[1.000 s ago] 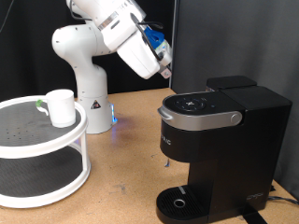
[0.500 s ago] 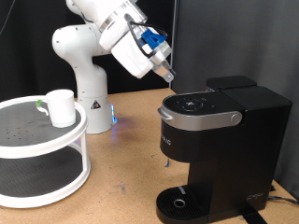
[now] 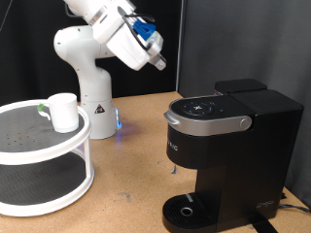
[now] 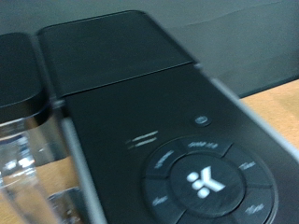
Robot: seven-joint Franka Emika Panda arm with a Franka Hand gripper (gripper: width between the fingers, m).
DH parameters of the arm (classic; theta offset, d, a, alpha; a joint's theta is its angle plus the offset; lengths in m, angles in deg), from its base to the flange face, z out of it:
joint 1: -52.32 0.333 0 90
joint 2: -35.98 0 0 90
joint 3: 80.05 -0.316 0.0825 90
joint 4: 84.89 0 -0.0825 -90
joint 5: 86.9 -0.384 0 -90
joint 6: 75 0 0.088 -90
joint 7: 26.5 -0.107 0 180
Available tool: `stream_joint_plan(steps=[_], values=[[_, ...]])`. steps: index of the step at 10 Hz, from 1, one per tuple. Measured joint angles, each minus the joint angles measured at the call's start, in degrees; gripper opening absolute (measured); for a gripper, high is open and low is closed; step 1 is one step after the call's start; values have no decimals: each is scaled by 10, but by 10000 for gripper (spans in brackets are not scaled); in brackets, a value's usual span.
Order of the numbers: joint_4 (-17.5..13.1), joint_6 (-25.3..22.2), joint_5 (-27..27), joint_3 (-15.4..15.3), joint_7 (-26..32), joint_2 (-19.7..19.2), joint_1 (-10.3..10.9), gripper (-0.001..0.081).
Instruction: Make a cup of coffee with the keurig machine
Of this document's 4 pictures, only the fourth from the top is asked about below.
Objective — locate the black Keurig coffee machine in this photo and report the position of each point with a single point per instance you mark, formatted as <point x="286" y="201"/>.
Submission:
<point x="149" y="102"/>

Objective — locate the clear water reservoir black lid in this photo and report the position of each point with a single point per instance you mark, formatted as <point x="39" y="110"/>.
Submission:
<point x="18" y="93"/>

